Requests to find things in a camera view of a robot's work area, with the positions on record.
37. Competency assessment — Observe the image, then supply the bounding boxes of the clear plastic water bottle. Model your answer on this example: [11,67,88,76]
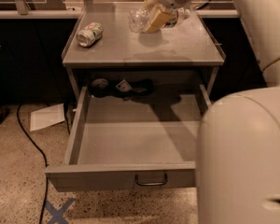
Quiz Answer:
[128,8,190,33]

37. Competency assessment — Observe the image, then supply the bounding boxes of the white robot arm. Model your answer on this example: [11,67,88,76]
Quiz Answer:
[195,0,280,224]

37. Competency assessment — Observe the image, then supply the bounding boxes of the grey metal drawer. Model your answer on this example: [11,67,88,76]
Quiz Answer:
[46,85,211,192]

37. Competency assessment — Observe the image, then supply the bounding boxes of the black bundle with tag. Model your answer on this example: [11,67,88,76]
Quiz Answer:
[88,78,154,98]

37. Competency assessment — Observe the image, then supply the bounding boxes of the white paper sheet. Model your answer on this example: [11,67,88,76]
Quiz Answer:
[30,104,65,132]

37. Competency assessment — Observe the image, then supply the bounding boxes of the blue tape cross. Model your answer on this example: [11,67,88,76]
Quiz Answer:
[45,198,75,224]

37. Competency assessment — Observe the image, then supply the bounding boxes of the black drawer handle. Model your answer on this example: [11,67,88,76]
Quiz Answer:
[134,173,168,187]

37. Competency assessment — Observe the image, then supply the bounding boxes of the black floor cable left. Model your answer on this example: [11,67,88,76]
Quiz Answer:
[16,103,50,224]

